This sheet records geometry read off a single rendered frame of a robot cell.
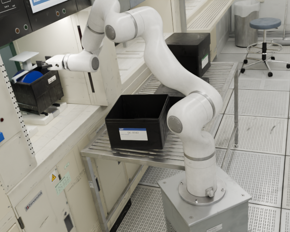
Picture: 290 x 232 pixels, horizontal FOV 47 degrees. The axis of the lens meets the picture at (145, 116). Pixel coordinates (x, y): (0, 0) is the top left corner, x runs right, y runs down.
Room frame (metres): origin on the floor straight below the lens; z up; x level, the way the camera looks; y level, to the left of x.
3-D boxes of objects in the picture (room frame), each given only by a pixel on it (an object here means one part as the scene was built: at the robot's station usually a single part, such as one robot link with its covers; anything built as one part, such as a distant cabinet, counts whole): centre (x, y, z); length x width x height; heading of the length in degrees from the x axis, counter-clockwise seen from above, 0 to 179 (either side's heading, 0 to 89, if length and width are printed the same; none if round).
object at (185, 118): (1.02, -0.16, 1.07); 0.19 x 0.12 x 0.24; 131
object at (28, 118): (1.73, 0.58, 0.89); 0.22 x 0.21 x 0.04; 64
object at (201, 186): (1.04, -0.18, 0.85); 0.19 x 0.19 x 0.18
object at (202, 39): (2.32, -0.36, 0.89); 0.29 x 0.29 x 0.25; 59
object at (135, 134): (1.53, 0.03, 0.85); 0.28 x 0.28 x 0.17; 72
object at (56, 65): (1.61, 0.37, 1.20); 0.11 x 0.10 x 0.07; 60
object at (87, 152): (1.90, -0.20, 0.38); 1.30 x 0.60 x 0.76; 154
